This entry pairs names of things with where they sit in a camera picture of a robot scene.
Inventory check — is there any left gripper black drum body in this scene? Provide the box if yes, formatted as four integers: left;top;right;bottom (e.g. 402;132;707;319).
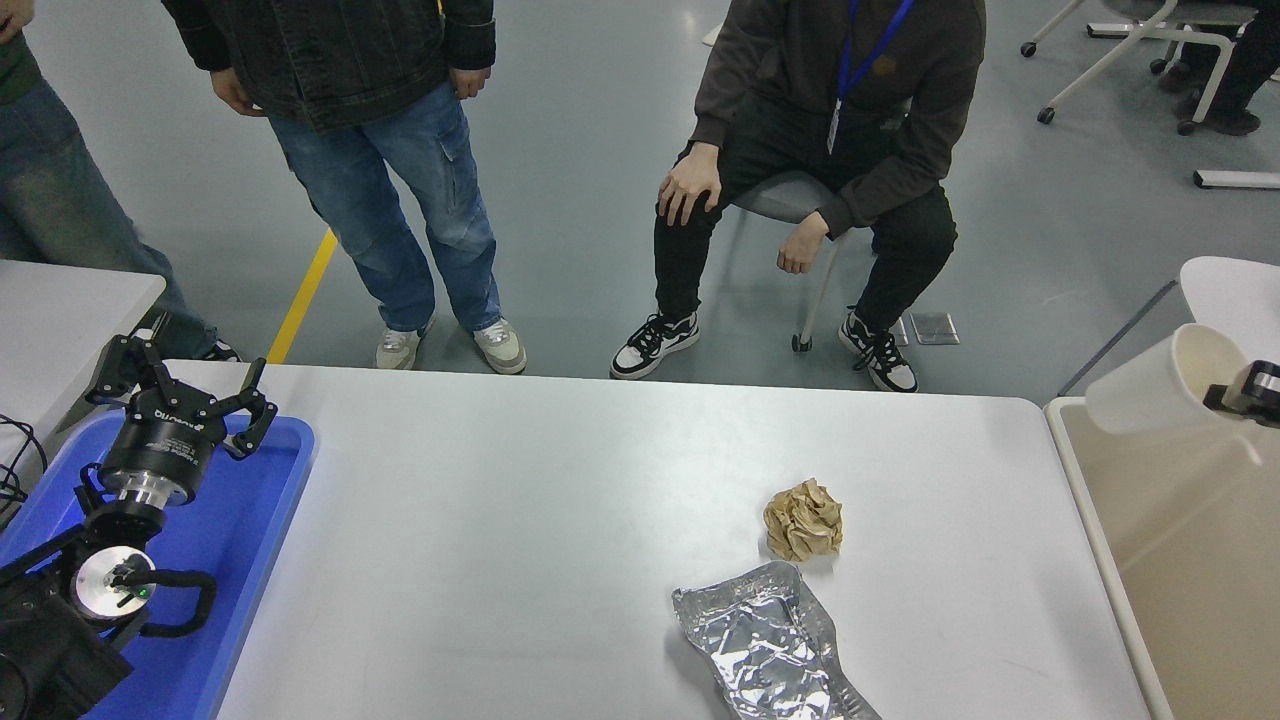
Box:
98;390;225;491

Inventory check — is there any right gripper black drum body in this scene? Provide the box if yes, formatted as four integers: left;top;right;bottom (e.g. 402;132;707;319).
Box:
1240;360;1280;429

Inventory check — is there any white paper cup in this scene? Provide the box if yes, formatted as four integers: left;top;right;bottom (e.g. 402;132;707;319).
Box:
1084;322;1257;441

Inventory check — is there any tan paper ball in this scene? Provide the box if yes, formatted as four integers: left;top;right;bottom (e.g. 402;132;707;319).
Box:
762;478;844;562

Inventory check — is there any silver foil tray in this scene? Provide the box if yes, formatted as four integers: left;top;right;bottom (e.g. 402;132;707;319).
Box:
671;560;883;720

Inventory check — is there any standing person's right hand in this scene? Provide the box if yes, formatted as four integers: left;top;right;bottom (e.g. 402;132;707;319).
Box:
210;68;266;118

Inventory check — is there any seated person's left hand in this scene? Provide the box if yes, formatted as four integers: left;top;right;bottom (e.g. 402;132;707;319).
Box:
777;211;831;275

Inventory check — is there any seated person's right hand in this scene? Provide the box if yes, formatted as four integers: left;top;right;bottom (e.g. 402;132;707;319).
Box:
657;142;723;227

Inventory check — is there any white side table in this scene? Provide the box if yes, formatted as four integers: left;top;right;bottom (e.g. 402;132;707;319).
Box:
0;260;167;471

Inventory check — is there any blue plastic tray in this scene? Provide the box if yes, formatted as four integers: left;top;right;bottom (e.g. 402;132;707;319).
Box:
0;410;316;720

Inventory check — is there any large pale bin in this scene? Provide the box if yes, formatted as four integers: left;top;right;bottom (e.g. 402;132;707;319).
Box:
1044;397;1280;720

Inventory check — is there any standing person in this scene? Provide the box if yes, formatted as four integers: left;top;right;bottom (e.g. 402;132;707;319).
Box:
0;0;243;363
160;0;528;376

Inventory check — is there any white-framed office chair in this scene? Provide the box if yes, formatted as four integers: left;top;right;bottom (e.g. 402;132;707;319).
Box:
1020;0;1259;136

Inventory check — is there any grey chair with white legs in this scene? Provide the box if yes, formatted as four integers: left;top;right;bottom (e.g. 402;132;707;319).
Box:
733;170;851;353

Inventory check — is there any seated person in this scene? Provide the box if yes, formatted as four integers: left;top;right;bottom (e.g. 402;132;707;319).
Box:
610;0;989;393

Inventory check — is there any black cable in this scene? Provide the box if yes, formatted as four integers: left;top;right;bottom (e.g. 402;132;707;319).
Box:
0;415;48;521

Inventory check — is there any blue lanyard with badge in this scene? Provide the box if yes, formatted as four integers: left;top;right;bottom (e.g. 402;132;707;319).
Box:
826;0;916;156

